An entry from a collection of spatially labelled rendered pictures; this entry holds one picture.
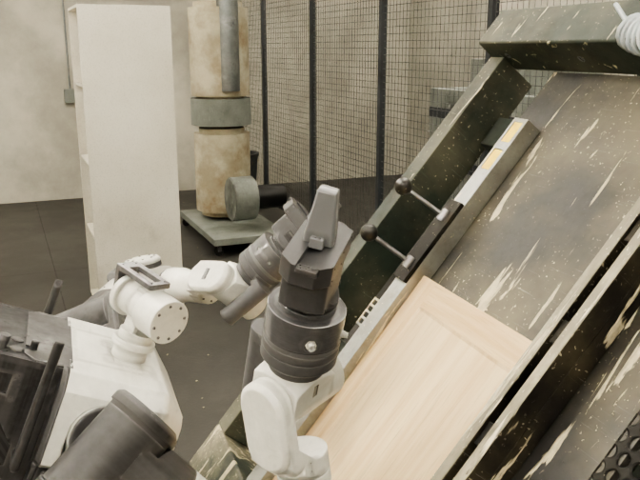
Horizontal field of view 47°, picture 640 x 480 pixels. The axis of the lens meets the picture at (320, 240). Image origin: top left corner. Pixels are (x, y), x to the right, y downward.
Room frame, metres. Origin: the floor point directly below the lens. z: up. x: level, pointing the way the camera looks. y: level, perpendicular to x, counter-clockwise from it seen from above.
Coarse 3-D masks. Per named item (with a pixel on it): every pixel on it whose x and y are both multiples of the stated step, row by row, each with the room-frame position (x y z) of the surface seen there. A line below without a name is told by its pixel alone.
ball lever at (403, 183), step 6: (396, 180) 1.53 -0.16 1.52; (402, 180) 1.51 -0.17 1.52; (408, 180) 1.52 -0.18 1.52; (396, 186) 1.51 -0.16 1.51; (402, 186) 1.51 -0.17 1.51; (408, 186) 1.51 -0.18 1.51; (402, 192) 1.51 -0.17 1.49; (408, 192) 1.51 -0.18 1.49; (414, 192) 1.51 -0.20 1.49; (420, 198) 1.51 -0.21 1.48; (426, 204) 1.51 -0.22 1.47; (438, 210) 1.50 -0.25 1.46; (444, 210) 1.49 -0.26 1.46; (438, 216) 1.49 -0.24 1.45; (444, 216) 1.49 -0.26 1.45
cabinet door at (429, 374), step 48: (432, 288) 1.40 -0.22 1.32; (384, 336) 1.41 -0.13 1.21; (432, 336) 1.30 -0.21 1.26; (480, 336) 1.20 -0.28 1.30; (384, 384) 1.30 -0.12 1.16; (432, 384) 1.20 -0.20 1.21; (480, 384) 1.12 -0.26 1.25; (336, 432) 1.31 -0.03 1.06; (384, 432) 1.21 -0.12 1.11; (432, 432) 1.12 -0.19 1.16
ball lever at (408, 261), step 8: (368, 224) 1.50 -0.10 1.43; (360, 232) 1.49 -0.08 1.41; (368, 232) 1.48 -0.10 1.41; (376, 232) 1.49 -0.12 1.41; (368, 240) 1.49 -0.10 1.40; (376, 240) 1.49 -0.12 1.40; (392, 248) 1.48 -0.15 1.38; (400, 256) 1.48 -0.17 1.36; (408, 256) 1.47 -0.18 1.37; (408, 264) 1.46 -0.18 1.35
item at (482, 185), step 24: (528, 120) 1.53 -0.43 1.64; (504, 144) 1.54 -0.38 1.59; (528, 144) 1.53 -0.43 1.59; (480, 168) 1.54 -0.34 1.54; (504, 168) 1.52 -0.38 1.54; (480, 192) 1.50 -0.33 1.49; (456, 216) 1.48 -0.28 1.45; (456, 240) 1.48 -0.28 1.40; (432, 264) 1.46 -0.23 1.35; (408, 288) 1.45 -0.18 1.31; (384, 312) 1.43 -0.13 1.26; (360, 336) 1.44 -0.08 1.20; (360, 360) 1.41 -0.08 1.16
